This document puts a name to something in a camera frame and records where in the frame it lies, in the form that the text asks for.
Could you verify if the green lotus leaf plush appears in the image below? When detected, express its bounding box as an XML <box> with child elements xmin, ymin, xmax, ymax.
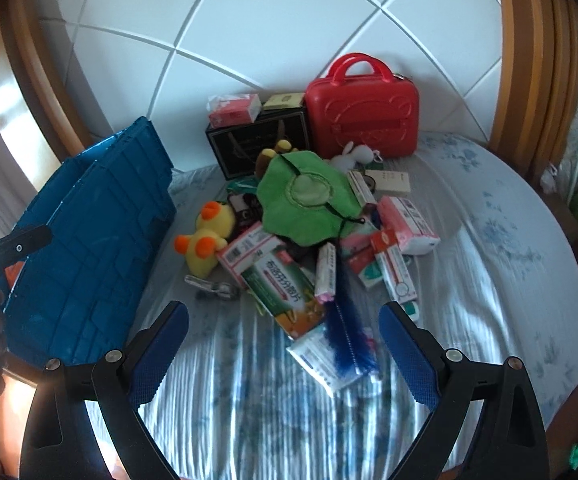
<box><xmin>256</xmin><ymin>151</ymin><xmax>365</xmax><ymax>247</ymax></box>

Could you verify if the yellow duck plush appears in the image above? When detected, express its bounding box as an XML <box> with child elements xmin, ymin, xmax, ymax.
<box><xmin>174</xmin><ymin>200</ymin><xmax>236</xmax><ymax>278</ymax></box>

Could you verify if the pink tissue pack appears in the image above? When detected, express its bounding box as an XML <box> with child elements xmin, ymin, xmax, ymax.
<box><xmin>208</xmin><ymin>93</ymin><xmax>262</xmax><ymax>129</ymax></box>

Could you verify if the white paper card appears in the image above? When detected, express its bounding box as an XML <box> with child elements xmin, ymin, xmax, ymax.
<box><xmin>366</xmin><ymin>170</ymin><xmax>411</xmax><ymax>196</ymax></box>

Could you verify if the blue bottle brush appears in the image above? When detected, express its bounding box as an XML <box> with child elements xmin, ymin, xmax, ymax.
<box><xmin>325</xmin><ymin>252</ymin><xmax>378</xmax><ymax>375</ymax></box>

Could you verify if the brown bear plush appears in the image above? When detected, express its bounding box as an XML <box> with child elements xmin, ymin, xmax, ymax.
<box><xmin>254</xmin><ymin>139</ymin><xmax>296</xmax><ymax>179</ymax></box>

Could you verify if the green orange medicine box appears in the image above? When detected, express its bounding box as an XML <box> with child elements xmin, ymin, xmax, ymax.
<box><xmin>242</xmin><ymin>246</ymin><xmax>325</xmax><ymax>339</ymax></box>

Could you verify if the pink white tissue box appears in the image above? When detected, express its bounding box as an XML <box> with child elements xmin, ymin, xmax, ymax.
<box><xmin>378</xmin><ymin>196</ymin><xmax>441</xmax><ymax>256</ymax></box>

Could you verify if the red hard carry case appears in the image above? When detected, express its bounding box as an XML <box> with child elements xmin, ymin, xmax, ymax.
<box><xmin>304</xmin><ymin>52</ymin><xmax>420</xmax><ymax>158</ymax></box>

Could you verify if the red white medicine box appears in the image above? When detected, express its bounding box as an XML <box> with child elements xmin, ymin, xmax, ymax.
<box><xmin>370</xmin><ymin>229</ymin><xmax>418</xmax><ymax>304</ymax></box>

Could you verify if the white blue medicine box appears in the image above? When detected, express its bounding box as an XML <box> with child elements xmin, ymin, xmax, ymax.
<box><xmin>287</xmin><ymin>325</ymin><xmax>362</xmax><ymax>398</ymax></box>

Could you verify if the beige small box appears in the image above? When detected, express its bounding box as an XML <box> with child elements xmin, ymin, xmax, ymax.
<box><xmin>263</xmin><ymin>92</ymin><xmax>304</xmax><ymax>112</ymax></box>

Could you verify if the white bunny plush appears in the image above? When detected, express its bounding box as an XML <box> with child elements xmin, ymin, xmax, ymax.
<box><xmin>329</xmin><ymin>141</ymin><xmax>383</xmax><ymax>174</ymax></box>

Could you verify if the blue plastic storage crate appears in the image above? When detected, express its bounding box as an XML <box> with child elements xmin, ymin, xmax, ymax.
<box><xmin>4</xmin><ymin>117</ymin><xmax>176</xmax><ymax>367</ymax></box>

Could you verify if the black gift bag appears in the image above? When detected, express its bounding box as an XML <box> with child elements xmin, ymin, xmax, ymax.
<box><xmin>205</xmin><ymin>107</ymin><xmax>310</xmax><ymax>180</ymax></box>

